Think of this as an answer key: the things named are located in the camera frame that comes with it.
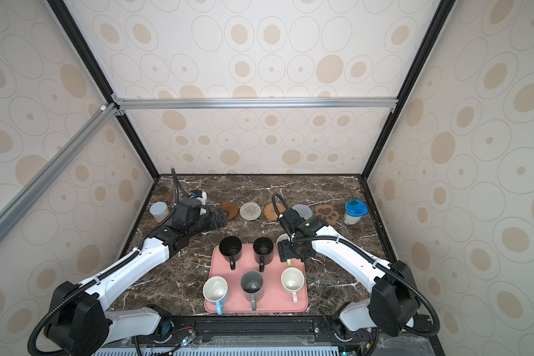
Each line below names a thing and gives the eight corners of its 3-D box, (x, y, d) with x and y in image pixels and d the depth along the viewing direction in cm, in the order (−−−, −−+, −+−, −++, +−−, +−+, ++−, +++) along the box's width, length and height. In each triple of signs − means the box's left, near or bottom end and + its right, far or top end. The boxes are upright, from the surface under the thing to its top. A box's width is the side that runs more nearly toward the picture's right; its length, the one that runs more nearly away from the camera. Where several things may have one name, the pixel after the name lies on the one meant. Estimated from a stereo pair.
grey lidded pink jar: (152, 222, 104) (146, 214, 99) (157, 209, 108) (152, 201, 103) (168, 222, 104) (163, 214, 99) (173, 209, 108) (168, 201, 103)
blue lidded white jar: (342, 226, 102) (348, 213, 94) (339, 211, 108) (344, 197, 100) (361, 226, 102) (369, 213, 94) (357, 211, 108) (364, 197, 100)
